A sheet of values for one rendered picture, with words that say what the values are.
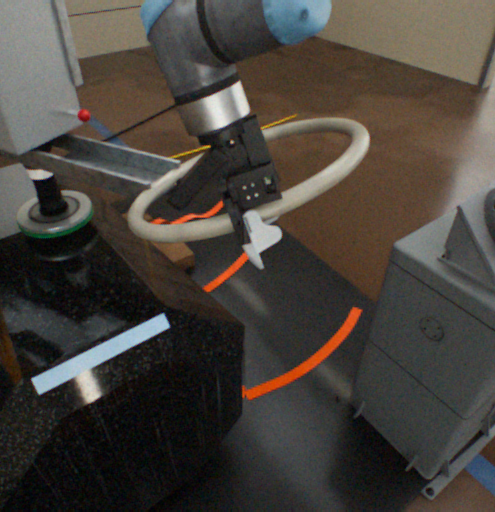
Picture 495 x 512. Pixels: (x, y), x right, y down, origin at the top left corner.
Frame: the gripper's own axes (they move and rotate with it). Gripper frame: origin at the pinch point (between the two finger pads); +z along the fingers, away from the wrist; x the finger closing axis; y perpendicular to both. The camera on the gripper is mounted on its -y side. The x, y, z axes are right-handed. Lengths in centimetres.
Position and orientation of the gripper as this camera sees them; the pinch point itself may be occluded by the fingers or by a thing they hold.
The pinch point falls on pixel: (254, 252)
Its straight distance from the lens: 68.1
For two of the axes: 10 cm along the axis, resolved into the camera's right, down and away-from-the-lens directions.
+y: 9.4, -2.9, -1.8
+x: 0.2, -4.9, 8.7
